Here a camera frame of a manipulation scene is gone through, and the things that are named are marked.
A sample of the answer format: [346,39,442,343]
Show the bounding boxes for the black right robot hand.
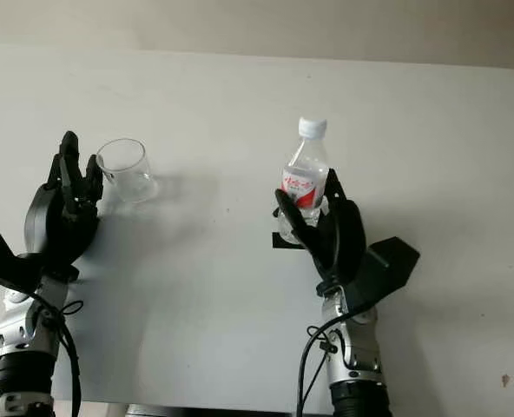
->
[273,167,368,292]

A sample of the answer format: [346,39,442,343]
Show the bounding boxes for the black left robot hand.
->
[23,130,106,280]

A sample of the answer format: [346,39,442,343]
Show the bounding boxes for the clear water bottle red label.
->
[276,116,331,244]

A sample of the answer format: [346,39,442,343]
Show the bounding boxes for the clear plastic cup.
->
[95,137,160,204]

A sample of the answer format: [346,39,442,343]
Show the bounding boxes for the black tape strip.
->
[272,232,306,251]

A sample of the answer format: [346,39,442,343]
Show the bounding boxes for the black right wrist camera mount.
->
[346,236,421,314]

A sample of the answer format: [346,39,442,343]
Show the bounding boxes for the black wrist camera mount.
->
[0,216,46,297]
[346,236,421,314]

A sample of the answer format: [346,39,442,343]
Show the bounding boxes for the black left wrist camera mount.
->
[0,216,46,297]

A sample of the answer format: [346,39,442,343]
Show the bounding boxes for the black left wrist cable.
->
[22,289,85,417]

